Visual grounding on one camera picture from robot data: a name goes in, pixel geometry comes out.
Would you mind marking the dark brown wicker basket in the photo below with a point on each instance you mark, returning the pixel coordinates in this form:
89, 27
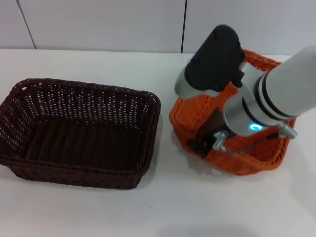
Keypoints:
81, 148

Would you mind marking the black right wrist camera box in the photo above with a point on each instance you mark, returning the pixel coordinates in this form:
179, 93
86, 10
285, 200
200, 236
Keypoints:
212, 61

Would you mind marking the orange wicker basket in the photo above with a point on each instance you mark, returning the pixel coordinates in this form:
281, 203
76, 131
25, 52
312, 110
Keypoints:
237, 163

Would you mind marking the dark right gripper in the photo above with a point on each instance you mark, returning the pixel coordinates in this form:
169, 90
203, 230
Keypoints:
213, 126

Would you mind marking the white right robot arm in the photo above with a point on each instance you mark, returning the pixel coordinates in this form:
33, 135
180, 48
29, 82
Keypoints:
286, 86

